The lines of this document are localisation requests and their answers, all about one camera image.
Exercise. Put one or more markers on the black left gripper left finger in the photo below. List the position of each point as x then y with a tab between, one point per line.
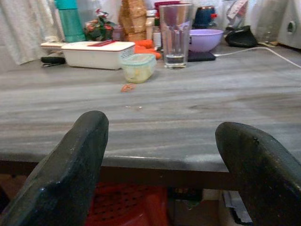
61	174

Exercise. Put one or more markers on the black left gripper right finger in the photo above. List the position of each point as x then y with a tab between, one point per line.
265	174

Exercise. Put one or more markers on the red plastic crate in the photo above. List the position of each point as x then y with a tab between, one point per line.
127	204

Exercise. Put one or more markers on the red rubber band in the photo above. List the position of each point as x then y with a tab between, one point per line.
128	87

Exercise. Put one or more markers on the small black object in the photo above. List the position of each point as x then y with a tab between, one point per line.
53	60

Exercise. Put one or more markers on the white box with red lid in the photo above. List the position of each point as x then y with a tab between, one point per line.
94	56

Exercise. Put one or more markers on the small green-lidded food container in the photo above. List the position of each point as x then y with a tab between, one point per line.
138	69

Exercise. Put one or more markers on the black flat mat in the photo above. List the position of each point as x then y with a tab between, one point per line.
202	57

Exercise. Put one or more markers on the black pouch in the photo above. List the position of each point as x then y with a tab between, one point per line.
241	37

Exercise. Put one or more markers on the purple plastic bowl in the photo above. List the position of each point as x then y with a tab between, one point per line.
207	40

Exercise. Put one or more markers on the white curtain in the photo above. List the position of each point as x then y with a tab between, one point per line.
26	30

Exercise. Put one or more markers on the orange carrots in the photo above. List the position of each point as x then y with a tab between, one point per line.
143	48

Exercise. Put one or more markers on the red and green potted plant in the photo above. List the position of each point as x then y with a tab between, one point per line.
98	28

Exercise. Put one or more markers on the white appliance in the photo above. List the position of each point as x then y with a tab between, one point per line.
291	23

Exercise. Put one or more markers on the teal bottle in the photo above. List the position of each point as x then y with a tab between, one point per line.
70	21

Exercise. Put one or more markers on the clear plastic bag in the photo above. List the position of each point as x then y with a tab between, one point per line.
236	11

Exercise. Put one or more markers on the tall clear drinking glass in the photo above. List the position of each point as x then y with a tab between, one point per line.
176	35

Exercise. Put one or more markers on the brown paper bag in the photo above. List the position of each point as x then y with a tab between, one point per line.
132	20

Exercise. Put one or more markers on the small spice jar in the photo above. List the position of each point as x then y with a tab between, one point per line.
150	23

